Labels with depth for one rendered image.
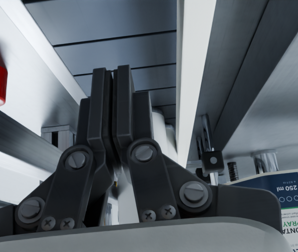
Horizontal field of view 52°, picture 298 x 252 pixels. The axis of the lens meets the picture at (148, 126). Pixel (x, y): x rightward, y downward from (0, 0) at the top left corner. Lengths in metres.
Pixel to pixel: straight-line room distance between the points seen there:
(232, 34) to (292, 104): 0.10
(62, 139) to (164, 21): 0.32
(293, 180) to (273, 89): 0.29
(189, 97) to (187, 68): 0.04
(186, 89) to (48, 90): 0.22
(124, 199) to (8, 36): 0.17
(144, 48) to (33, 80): 0.18
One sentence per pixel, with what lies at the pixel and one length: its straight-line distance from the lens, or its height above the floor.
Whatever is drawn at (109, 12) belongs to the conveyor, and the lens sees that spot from 0.17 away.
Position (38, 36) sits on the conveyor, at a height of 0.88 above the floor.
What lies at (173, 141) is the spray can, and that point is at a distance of 0.34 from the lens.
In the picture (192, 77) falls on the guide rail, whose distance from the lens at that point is 0.16.
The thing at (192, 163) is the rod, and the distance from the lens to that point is 0.46.
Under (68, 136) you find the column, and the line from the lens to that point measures 0.47.
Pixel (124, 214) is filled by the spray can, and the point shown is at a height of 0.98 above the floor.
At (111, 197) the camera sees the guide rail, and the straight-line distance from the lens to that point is 0.27.
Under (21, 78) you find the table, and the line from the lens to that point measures 0.34.
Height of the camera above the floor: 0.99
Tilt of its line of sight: 18 degrees down
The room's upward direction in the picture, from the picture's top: 175 degrees clockwise
